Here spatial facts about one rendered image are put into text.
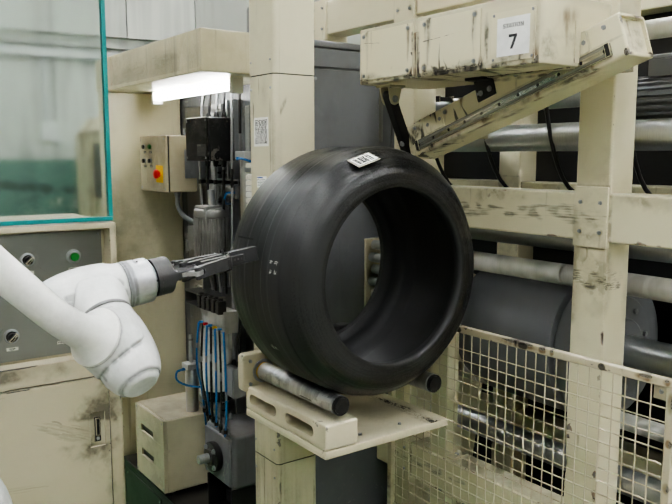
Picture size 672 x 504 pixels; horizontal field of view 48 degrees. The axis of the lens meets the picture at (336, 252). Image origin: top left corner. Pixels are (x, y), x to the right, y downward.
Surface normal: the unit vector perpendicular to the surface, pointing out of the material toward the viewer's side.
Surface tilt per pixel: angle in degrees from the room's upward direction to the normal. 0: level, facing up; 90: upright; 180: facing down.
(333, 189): 55
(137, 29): 90
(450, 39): 90
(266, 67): 90
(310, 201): 62
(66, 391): 90
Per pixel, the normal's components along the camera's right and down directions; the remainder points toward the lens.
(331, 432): 0.58, 0.11
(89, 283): 0.25, -0.67
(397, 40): -0.81, 0.07
